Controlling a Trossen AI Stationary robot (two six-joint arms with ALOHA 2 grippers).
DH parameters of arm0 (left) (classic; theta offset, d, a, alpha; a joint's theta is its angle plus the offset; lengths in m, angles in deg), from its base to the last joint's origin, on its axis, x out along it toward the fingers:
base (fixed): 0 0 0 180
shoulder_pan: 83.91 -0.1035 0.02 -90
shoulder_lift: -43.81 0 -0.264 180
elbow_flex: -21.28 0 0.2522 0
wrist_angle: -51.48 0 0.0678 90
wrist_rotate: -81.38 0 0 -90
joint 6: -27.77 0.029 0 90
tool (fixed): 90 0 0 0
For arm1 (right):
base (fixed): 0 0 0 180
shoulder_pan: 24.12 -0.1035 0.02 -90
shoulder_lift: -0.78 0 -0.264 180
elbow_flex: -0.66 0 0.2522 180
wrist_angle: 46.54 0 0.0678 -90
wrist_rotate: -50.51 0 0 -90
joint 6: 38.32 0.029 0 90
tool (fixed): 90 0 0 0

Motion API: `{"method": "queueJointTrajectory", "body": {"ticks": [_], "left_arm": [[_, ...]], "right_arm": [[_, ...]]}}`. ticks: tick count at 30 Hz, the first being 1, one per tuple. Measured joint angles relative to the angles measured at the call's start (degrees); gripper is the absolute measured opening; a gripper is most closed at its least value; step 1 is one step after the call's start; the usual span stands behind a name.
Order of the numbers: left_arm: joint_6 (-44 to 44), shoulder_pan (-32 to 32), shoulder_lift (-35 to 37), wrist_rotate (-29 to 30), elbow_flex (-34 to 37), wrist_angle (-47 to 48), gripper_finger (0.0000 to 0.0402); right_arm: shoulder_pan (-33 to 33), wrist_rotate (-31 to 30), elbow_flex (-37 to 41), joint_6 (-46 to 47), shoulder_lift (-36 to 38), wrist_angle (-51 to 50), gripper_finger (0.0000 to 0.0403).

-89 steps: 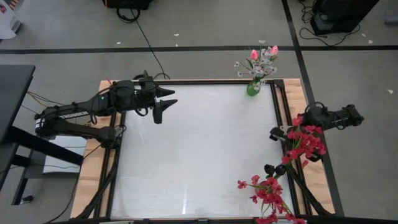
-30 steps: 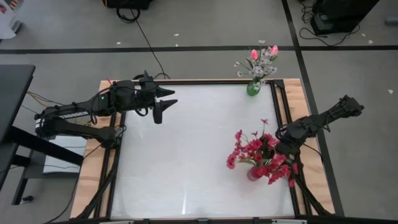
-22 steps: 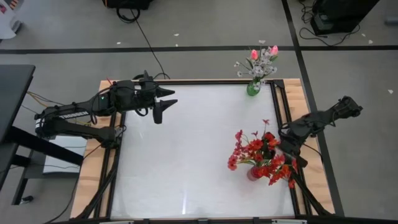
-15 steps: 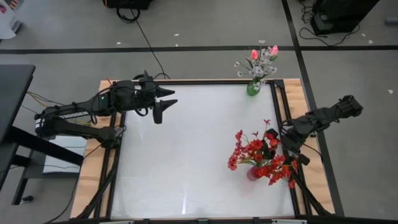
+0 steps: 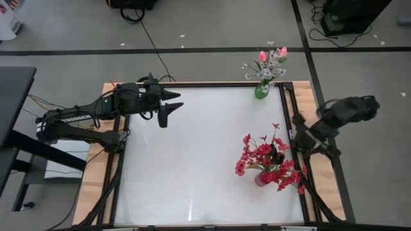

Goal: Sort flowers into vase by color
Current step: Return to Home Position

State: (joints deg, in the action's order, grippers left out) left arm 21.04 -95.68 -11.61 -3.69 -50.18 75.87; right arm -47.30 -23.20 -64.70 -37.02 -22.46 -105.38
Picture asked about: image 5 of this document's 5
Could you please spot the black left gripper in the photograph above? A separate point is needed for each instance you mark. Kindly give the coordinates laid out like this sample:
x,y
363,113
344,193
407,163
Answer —
x,y
135,99

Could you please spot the white artificial flower bunch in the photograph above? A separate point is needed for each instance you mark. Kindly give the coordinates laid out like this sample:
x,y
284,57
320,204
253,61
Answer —
x,y
268,72

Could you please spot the pink artificial tulip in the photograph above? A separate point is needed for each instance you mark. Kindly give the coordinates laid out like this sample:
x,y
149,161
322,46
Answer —
x,y
262,56
283,52

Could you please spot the red glass vase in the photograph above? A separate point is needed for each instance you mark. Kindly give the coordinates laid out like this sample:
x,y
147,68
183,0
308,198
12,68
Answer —
x,y
261,179

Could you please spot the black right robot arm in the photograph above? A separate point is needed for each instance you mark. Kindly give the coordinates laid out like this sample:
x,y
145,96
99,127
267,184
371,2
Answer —
x,y
334,118

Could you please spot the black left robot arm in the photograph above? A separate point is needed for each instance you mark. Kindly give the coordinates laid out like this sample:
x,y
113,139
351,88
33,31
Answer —
x,y
74,117

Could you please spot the green glass vase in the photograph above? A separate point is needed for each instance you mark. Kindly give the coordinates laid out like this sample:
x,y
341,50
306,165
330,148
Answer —
x,y
260,93

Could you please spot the black equipment case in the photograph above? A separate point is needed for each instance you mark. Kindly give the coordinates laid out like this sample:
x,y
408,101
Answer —
x,y
131,3

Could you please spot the wooden table board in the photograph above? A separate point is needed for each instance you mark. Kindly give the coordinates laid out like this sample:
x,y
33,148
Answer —
x,y
93,179

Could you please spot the white flat box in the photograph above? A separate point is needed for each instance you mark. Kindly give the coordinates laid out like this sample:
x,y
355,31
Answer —
x,y
70,149

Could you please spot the grey stand base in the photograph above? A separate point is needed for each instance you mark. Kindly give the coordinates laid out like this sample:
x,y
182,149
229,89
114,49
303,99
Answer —
x,y
38,179

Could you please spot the black desk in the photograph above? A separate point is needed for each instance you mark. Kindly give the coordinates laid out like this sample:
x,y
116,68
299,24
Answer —
x,y
16,96

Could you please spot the small black floor object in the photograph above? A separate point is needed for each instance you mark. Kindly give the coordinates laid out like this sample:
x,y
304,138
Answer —
x,y
29,205

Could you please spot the white floor object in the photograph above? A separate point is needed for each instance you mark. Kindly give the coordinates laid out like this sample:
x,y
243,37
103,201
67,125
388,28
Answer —
x,y
8,22

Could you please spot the black computer tower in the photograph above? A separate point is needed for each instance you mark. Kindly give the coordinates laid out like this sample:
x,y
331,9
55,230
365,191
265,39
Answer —
x,y
353,13

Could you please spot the small grey floor object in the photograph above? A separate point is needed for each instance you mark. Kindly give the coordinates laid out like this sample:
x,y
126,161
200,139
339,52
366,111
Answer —
x,y
405,21

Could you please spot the black aluminium table frame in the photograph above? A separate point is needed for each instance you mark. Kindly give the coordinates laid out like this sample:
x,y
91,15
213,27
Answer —
x,y
208,85

